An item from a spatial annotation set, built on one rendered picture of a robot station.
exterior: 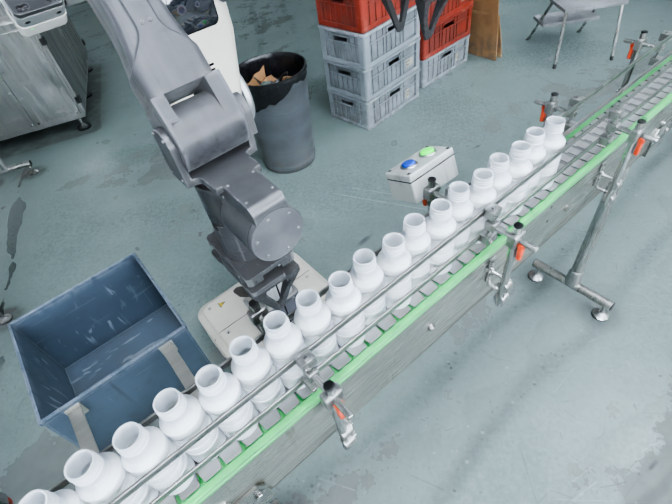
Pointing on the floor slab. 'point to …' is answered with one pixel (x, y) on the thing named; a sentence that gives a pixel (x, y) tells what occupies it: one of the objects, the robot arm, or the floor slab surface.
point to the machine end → (41, 78)
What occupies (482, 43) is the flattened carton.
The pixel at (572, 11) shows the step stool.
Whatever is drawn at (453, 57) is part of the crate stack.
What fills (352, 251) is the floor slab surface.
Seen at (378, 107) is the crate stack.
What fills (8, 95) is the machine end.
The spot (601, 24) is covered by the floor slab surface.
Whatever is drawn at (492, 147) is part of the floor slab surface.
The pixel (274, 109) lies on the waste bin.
